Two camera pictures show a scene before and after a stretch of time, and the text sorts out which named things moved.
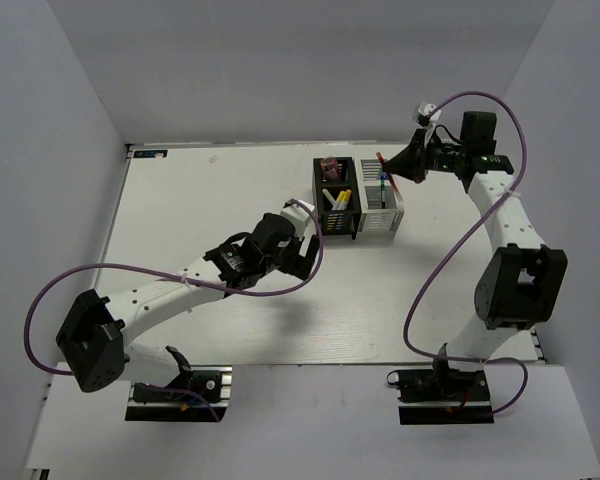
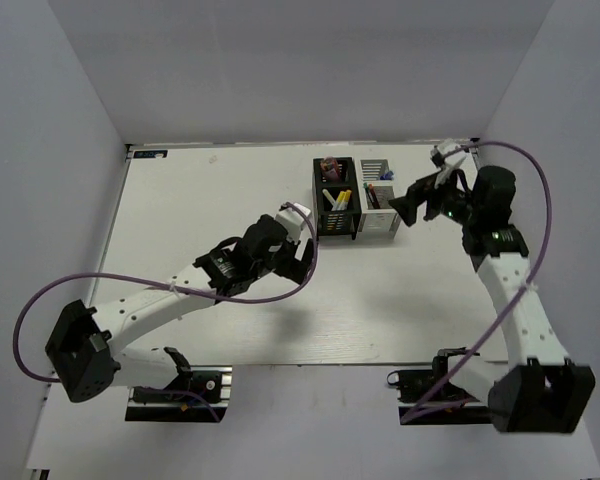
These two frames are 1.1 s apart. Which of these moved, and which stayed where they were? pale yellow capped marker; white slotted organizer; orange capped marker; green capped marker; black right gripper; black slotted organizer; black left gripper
Moved: orange capped marker; green capped marker; black right gripper
Stayed: black left gripper; white slotted organizer; pale yellow capped marker; black slotted organizer
